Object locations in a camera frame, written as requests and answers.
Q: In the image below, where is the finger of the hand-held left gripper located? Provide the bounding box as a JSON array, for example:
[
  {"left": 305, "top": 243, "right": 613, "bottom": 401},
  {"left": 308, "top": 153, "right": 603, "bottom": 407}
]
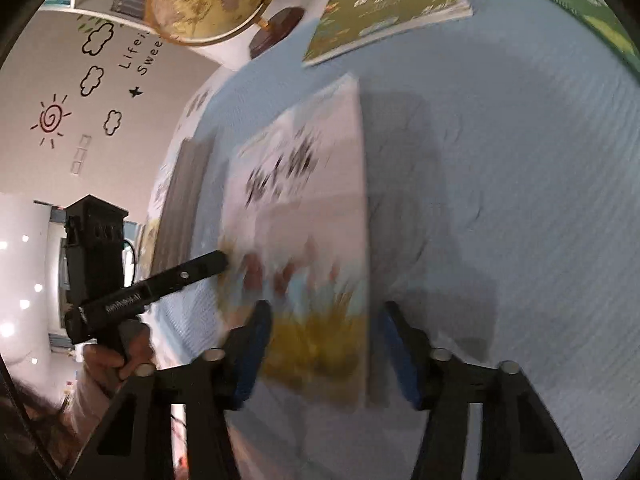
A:
[{"left": 145, "top": 251, "right": 231, "bottom": 306}]

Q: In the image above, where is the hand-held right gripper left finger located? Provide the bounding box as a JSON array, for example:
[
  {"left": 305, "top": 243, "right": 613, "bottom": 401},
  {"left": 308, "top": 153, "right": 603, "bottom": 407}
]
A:
[{"left": 67, "top": 300, "right": 273, "bottom": 480}]

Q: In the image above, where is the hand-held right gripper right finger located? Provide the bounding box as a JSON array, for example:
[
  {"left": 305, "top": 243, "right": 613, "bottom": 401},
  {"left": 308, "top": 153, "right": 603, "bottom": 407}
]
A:
[{"left": 377, "top": 301, "right": 583, "bottom": 480}]

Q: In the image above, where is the stack of books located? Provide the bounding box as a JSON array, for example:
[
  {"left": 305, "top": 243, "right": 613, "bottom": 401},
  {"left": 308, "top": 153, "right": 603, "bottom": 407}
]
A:
[{"left": 147, "top": 135, "right": 218, "bottom": 281}]

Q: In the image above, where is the white book grass print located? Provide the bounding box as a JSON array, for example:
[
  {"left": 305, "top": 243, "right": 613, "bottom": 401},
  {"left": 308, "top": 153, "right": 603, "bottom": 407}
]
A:
[{"left": 217, "top": 72, "right": 373, "bottom": 408}]

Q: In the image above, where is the olive green book butterfly print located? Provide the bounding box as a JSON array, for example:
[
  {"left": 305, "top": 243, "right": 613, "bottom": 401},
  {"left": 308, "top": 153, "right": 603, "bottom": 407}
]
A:
[{"left": 301, "top": 0, "right": 474, "bottom": 67}]

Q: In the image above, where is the bright green insect book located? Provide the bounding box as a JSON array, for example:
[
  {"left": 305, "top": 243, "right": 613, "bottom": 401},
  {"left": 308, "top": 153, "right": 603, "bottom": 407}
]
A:
[{"left": 477, "top": 0, "right": 640, "bottom": 73}]

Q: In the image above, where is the person's left forearm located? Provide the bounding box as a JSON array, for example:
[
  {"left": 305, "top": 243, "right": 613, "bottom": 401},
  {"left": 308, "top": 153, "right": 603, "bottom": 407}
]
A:
[{"left": 50, "top": 375, "right": 121, "bottom": 461}]

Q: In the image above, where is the person's left hand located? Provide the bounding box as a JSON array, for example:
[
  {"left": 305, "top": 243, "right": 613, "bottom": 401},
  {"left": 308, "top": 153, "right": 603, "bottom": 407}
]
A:
[{"left": 82, "top": 320, "right": 156, "bottom": 393}]

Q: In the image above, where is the light blue table mat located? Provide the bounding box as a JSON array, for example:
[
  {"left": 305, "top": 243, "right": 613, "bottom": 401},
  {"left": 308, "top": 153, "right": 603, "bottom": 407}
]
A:
[{"left": 150, "top": 0, "right": 640, "bottom": 480}]

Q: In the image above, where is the person's dark hair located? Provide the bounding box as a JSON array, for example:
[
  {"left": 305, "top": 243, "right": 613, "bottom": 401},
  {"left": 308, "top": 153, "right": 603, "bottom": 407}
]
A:
[{"left": 0, "top": 380, "right": 76, "bottom": 480}]

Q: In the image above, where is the yellow desk globe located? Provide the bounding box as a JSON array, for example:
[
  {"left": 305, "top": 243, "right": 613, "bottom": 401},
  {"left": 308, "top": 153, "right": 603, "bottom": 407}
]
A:
[{"left": 145, "top": 0, "right": 307, "bottom": 60}]

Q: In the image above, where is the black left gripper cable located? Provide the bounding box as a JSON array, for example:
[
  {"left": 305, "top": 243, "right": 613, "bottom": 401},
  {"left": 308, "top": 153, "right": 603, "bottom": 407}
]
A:
[{"left": 122, "top": 237, "right": 138, "bottom": 286}]

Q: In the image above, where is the grey rectangles wall sticker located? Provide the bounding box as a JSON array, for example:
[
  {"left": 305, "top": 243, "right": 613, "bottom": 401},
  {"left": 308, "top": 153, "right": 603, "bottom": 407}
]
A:
[{"left": 70, "top": 133, "right": 93, "bottom": 176}]

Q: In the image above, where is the red sun wall sticker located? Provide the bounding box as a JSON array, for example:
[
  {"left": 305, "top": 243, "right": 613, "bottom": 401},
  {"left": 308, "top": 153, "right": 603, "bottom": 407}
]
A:
[{"left": 30, "top": 94, "right": 72, "bottom": 150}]

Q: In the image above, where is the black lettering wall sticker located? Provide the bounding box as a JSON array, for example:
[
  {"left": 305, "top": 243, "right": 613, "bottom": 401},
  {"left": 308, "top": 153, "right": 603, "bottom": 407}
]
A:
[{"left": 120, "top": 30, "right": 166, "bottom": 77}]

